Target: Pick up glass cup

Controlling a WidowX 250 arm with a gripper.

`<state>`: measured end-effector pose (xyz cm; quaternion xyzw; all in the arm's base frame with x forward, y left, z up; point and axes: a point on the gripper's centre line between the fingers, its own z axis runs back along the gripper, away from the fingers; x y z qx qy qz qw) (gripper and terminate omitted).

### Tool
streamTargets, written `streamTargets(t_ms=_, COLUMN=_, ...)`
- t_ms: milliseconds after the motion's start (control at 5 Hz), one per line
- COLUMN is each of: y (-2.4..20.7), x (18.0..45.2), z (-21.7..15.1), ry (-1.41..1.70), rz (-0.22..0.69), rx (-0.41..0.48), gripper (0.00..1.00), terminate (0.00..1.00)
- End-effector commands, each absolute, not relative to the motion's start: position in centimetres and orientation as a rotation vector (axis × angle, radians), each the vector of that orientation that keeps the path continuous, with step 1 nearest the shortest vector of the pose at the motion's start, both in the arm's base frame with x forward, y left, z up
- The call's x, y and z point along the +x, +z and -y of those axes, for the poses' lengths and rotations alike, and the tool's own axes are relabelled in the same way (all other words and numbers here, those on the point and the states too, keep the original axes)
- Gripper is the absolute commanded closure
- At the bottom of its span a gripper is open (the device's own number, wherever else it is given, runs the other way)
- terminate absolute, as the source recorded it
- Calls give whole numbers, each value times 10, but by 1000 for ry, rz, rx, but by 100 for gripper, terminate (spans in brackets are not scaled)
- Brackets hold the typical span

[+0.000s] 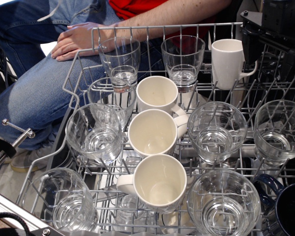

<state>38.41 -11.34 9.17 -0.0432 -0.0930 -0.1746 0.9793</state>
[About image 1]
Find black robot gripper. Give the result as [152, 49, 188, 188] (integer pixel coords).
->
[240, 0, 295, 81]

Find ribbed glass tumbler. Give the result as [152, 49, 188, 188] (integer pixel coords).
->
[253, 100, 295, 166]
[187, 101, 248, 165]
[187, 170, 261, 236]
[65, 103, 122, 165]
[21, 168, 97, 233]

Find bystander bare forearm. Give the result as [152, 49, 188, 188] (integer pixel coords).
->
[111, 0, 232, 41]

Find bystander bare hand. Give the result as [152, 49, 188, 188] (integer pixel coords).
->
[51, 22, 115, 61]

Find white mug back right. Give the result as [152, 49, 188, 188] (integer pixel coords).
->
[211, 39, 258, 90]

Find tall clear glass back centre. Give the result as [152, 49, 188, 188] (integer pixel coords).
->
[161, 35, 206, 93]

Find tall clear glass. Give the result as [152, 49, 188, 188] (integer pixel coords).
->
[98, 37, 141, 87]
[161, 35, 206, 93]

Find cream mug upper centre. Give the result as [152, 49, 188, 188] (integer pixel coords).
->
[136, 76, 186, 116]

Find cream mug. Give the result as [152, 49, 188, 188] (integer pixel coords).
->
[136, 76, 186, 116]
[127, 109, 188, 158]
[116, 154, 187, 213]

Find red shirt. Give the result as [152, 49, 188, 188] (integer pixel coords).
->
[108, 0, 210, 39]

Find tall clear glass back left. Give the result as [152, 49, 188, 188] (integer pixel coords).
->
[98, 37, 141, 87]

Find cream mug middle centre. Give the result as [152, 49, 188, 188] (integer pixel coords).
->
[127, 109, 188, 158]

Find clear glass behind left tumbler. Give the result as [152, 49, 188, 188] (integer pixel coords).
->
[87, 77, 136, 131]

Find dark blue mug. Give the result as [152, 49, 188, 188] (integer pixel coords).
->
[253, 174, 295, 236]

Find cream mug lower centre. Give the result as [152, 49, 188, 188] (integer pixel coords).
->
[116, 154, 187, 213]

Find blue denim jeans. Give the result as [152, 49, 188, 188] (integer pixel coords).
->
[0, 0, 123, 150]

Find grey sneaker with tan sole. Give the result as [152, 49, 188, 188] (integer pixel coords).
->
[10, 143, 53, 173]

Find grey wire dishwasher rack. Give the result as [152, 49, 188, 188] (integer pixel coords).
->
[16, 22, 295, 236]

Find chrome clamp handle left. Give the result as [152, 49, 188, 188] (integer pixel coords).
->
[0, 113, 36, 173]

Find black cable bottom left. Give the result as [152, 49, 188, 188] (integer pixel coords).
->
[0, 211, 30, 236]

